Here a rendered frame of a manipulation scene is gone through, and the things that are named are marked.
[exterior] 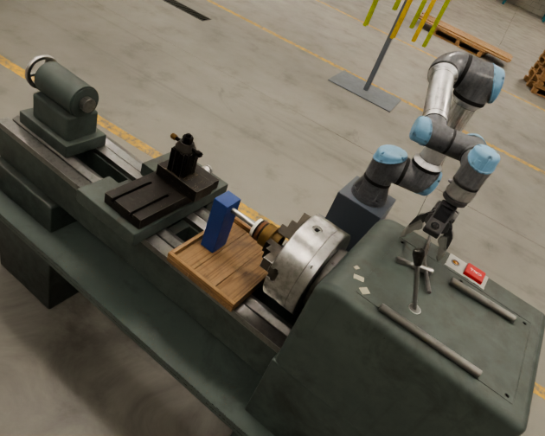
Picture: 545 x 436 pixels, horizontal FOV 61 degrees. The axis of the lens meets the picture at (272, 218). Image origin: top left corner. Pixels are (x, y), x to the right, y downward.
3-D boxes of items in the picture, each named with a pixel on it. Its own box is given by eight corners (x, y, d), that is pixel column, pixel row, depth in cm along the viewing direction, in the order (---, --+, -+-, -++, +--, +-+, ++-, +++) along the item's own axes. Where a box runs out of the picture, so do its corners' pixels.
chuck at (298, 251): (323, 270, 171) (353, 213, 149) (275, 324, 151) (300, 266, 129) (304, 256, 174) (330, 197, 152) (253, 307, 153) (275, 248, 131)
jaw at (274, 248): (298, 256, 148) (279, 271, 138) (291, 267, 150) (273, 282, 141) (271, 236, 151) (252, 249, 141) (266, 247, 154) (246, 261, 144)
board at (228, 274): (286, 262, 180) (290, 255, 178) (230, 312, 154) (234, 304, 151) (228, 220, 189) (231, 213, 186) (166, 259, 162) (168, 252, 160)
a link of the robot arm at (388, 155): (366, 163, 190) (381, 137, 182) (396, 176, 190) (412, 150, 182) (363, 178, 181) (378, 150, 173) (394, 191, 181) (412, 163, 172)
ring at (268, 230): (291, 228, 155) (270, 213, 157) (276, 240, 148) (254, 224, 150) (282, 247, 160) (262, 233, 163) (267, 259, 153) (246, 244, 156)
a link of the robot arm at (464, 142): (455, 122, 133) (458, 137, 125) (491, 137, 133) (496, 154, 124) (441, 144, 138) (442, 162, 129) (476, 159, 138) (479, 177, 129)
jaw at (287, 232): (306, 251, 154) (326, 221, 153) (303, 250, 149) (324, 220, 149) (279, 232, 157) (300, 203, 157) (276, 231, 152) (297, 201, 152)
